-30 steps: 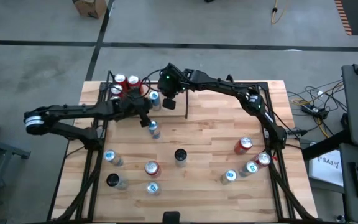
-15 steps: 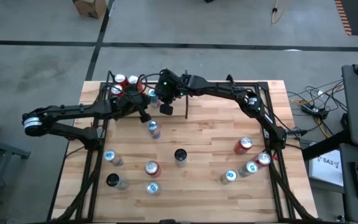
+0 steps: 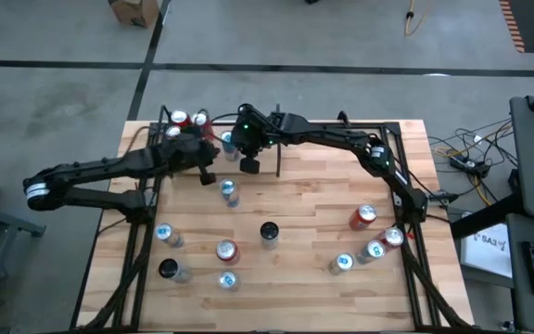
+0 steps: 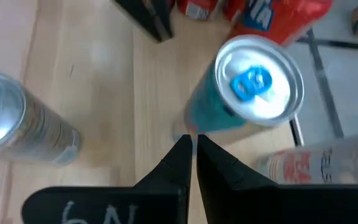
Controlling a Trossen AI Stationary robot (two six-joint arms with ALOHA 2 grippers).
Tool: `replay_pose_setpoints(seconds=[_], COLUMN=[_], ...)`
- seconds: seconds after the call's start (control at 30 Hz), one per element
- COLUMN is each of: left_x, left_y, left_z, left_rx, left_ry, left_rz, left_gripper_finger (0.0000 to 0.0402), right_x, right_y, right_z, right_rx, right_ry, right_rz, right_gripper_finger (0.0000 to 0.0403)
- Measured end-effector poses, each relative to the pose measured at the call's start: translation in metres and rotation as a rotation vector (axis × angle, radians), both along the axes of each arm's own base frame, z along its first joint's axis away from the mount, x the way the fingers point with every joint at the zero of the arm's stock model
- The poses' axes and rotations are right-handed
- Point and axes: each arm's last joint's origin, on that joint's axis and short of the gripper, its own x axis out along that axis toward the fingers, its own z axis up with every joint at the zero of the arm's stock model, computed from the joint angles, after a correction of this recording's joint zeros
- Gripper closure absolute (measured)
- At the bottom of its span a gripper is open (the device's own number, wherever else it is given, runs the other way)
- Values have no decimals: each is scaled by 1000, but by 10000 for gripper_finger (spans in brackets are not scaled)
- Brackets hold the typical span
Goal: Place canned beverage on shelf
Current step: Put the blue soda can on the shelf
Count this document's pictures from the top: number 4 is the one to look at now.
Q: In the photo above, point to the silver sugar-free Red Bull can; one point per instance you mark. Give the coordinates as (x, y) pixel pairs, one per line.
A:
(253, 87)

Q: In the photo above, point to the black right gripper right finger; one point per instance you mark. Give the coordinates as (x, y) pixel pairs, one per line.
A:
(259, 205)

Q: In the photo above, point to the orange Fanta can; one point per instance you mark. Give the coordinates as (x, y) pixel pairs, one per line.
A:
(284, 21)

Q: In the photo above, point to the blue silver Red Bull can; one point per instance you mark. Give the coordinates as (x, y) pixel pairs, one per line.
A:
(26, 124)

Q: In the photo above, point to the white Celsius can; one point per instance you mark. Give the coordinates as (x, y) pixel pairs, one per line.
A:
(322, 165)

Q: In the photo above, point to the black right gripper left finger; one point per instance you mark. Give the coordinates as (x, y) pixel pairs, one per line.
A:
(120, 205)

